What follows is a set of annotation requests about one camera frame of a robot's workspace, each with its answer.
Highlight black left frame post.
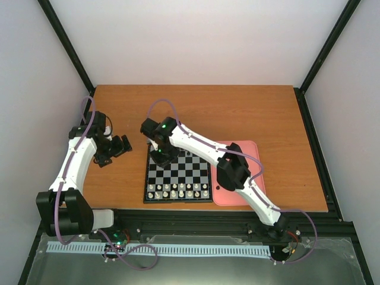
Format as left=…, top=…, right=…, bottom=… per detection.
left=37, top=0, right=96, bottom=93

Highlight black right frame post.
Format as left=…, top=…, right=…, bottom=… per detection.
left=298, top=0, right=362, bottom=93

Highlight pink plastic tray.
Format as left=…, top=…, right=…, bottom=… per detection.
left=211, top=140, right=266, bottom=207

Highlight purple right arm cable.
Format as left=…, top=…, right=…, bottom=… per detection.
left=147, top=99, right=318, bottom=265

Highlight light blue cable duct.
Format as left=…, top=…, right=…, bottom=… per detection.
left=46, top=241, right=271, bottom=259

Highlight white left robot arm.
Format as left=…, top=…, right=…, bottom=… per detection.
left=36, top=111, right=132, bottom=239

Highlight black white chessboard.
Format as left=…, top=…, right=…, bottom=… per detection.
left=143, top=145, right=213, bottom=204

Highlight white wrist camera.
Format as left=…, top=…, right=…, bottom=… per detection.
left=104, top=126, right=112, bottom=136

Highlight black aluminium base frame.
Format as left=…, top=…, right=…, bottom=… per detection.
left=19, top=210, right=374, bottom=284

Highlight white pawn row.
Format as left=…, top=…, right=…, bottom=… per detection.
left=147, top=183, right=209, bottom=192

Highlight white back rank pieces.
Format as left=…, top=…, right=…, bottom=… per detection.
left=146, top=191, right=212, bottom=200

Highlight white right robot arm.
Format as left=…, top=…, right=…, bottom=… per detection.
left=140, top=117, right=288, bottom=240

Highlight black frame post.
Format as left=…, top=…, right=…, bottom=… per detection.
left=298, top=0, right=362, bottom=93
left=37, top=0, right=96, bottom=93

